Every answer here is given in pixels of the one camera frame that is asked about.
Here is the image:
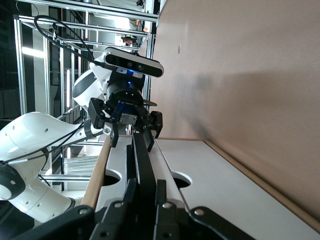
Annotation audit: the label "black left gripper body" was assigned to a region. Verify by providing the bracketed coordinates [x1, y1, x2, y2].
[103, 74, 151, 126]

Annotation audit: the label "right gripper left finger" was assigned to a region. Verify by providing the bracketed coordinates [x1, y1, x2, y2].
[12, 177, 138, 240]

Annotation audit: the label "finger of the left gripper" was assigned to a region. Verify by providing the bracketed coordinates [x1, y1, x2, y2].
[87, 97, 120, 149]
[134, 109, 164, 153]

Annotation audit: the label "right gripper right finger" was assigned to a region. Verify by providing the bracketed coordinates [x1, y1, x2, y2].
[153, 179, 253, 240]

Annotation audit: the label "black drawer handle bar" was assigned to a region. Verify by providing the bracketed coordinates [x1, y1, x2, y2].
[126, 132, 157, 208]

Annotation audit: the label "white drawer with handle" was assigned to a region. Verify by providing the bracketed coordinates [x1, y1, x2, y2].
[96, 136, 191, 213]

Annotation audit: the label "white light strip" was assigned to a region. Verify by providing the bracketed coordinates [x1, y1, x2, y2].
[65, 69, 72, 108]
[21, 46, 45, 59]

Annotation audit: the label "white board with holes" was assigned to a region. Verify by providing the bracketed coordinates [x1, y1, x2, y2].
[81, 134, 320, 240]

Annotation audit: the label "grey corrugated panel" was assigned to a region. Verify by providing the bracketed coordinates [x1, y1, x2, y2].
[63, 155, 100, 176]

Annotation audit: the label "person in background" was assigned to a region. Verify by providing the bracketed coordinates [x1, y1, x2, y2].
[121, 17, 143, 48]

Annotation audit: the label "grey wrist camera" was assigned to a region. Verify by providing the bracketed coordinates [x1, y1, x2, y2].
[102, 46, 165, 78]

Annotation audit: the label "black camera cable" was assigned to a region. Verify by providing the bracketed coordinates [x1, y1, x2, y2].
[33, 14, 106, 68]

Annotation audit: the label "white drawer without handle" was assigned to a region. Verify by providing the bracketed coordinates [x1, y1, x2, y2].
[154, 138, 320, 240]

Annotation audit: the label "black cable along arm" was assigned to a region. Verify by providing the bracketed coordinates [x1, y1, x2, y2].
[0, 121, 86, 166]

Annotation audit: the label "aluminium profile frame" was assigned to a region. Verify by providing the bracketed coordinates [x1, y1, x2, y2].
[13, 0, 160, 191]

